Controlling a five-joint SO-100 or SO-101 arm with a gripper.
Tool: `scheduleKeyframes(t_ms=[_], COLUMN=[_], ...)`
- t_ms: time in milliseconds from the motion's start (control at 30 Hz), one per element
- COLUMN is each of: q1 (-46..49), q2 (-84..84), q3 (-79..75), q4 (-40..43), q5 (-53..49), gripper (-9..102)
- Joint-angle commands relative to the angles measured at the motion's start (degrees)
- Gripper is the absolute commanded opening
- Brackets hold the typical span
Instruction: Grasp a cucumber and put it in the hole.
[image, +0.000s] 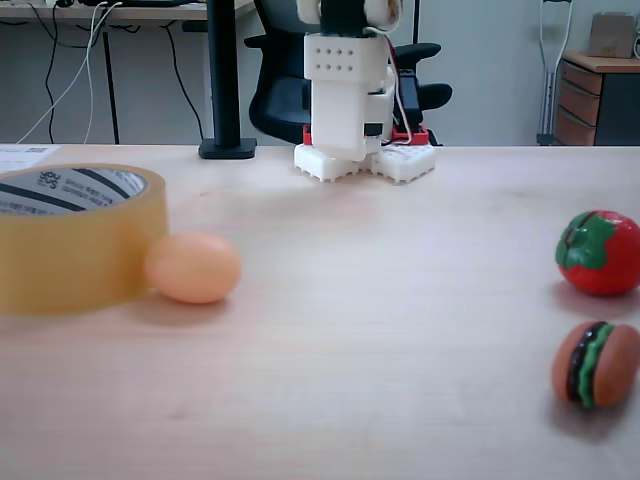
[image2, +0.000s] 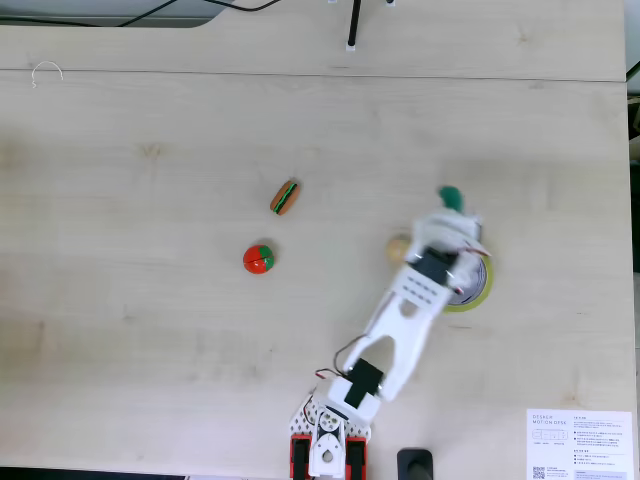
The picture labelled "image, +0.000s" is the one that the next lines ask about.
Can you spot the beige toy egg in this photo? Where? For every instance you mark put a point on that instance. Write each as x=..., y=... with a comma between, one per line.
x=195, y=270

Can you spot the black office chair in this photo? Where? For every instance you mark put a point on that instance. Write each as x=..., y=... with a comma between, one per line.
x=280, y=105

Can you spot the black pole stand with base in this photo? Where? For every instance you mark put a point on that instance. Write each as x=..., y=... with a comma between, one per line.
x=222, y=75

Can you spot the yellowish packing tape roll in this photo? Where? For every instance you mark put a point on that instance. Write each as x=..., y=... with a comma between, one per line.
x=75, y=260

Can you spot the grey metal crutch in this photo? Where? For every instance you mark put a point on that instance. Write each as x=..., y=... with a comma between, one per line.
x=548, y=100

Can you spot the background desk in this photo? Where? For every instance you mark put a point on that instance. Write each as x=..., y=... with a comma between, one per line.
x=150, y=12

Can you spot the red toy tomato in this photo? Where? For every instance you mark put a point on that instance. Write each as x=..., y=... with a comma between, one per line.
x=605, y=270

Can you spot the wooden drawer cabinet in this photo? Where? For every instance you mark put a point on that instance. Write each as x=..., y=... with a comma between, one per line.
x=580, y=100

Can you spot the white printed paper sheet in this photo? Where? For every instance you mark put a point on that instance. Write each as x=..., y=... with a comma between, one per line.
x=20, y=155

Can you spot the toy hamburger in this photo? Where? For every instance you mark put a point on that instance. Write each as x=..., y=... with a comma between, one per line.
x=610, y=370

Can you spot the brown cardboard box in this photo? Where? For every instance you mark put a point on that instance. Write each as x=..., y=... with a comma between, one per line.
x=610, y=35

